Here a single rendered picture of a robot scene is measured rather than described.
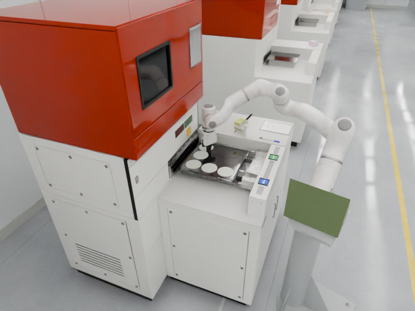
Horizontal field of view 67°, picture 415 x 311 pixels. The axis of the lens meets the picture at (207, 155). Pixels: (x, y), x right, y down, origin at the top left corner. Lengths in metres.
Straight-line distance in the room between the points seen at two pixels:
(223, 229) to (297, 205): 0.43
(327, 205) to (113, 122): 1.08
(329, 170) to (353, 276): 1.18
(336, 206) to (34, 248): 2.36
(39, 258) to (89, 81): 1.83
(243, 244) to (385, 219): 1.74
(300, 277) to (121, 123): 1.42
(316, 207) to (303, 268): 0.52
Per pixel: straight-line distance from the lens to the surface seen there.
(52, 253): 2.93
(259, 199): 1.68
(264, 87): 1.93
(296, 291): 2.28
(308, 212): 1.72
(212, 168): 1.96
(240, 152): 2.12
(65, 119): 1.65
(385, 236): 3.13
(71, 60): 1.46
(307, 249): 1.96
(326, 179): 1.73
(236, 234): 1.82
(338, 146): 1.77
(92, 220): 2.03
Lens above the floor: 2.06
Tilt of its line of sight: 34 degrees down
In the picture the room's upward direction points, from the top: straight up
